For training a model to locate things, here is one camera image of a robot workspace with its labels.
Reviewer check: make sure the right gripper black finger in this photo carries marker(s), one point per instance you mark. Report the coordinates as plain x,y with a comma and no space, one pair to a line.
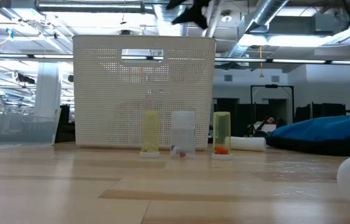
197,14
177,3

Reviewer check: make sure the clear pill vial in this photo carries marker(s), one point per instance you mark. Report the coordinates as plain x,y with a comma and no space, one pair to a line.
182,133

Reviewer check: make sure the yellow vial with orange pills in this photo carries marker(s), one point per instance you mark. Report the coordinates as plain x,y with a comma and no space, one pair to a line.
222,132

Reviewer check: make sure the yellow pill vial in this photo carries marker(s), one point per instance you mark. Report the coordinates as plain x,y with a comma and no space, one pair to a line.
150,133

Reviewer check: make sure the white perforated plastic basket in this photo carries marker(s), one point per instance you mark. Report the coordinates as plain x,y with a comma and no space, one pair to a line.
109,99

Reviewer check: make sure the blue fabric pouch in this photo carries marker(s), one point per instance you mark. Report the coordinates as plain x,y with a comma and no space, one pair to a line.
327,127

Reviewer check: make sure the clear plastic container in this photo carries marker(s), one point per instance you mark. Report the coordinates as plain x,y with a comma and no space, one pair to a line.
22,130

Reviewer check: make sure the black metal stand frame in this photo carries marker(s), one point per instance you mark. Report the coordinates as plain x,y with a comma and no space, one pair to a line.
271,90

